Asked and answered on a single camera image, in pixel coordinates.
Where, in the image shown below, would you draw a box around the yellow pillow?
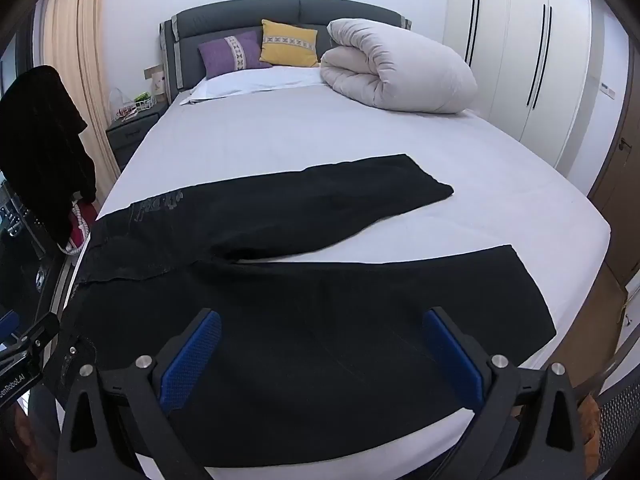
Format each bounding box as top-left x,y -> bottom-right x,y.
259,19 -> 319,68

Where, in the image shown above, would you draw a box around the purple pillow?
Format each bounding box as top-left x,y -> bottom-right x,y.
198,30 -> 273,79

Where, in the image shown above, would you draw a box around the hanging dark jacket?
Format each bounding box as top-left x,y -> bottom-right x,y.
0,65 -> 97,246

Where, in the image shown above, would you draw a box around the beige curtain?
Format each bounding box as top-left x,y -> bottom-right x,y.
42,0 -> 121,206

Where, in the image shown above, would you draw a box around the flat white pillow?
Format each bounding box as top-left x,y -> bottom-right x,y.
179,66 -> 331,106

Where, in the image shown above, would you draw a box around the beige board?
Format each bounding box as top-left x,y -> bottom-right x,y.
145,64 -> 169,97

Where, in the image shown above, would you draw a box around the dark furniture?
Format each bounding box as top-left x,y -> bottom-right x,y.
0,175 -> 68,321

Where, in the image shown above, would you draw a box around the white wire basket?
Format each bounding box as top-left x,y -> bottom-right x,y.
120,99 -> 162,119

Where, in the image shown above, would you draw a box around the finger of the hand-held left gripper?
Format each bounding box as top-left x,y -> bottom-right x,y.
0,310 -> 60,361

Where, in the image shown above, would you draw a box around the bed with grey headboard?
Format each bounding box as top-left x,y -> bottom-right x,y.
52,0 -> 613,480

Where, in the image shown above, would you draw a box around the mesh chair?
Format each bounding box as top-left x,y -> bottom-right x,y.
575,340 -> 640,471

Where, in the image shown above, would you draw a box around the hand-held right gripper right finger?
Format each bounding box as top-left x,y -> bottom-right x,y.
421,306 -> 587,480

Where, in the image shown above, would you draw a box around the red and white bag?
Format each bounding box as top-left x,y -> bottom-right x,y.
59,199 -> 96,257

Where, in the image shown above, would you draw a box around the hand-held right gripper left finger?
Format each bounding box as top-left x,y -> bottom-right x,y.
56,308 -> 223,480

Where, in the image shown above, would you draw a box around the grey nightstand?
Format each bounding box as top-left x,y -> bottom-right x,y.
105,102 -> 168,173

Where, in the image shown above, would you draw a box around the white wardrobe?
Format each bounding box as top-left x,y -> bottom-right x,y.
442,0 -> 608,181

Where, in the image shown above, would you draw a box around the black pants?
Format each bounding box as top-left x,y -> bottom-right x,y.
52,154 -> 558,453

